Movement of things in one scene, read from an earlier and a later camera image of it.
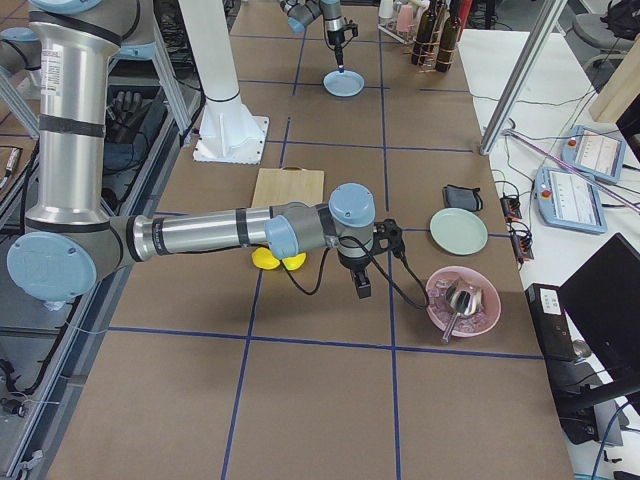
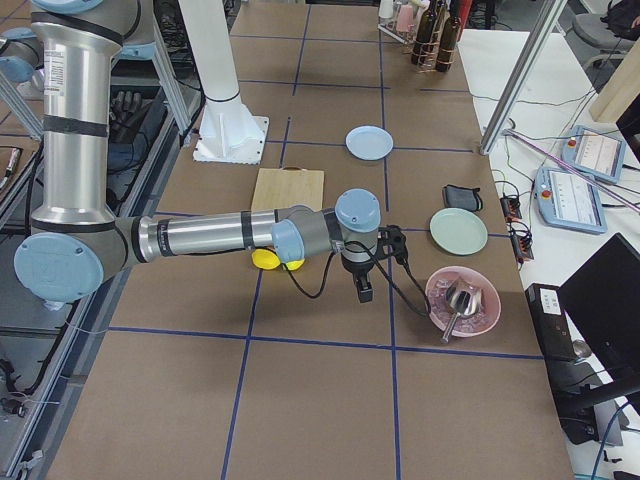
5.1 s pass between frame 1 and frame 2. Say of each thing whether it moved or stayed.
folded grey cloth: stayed
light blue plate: moved
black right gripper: stayed
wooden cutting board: stayed
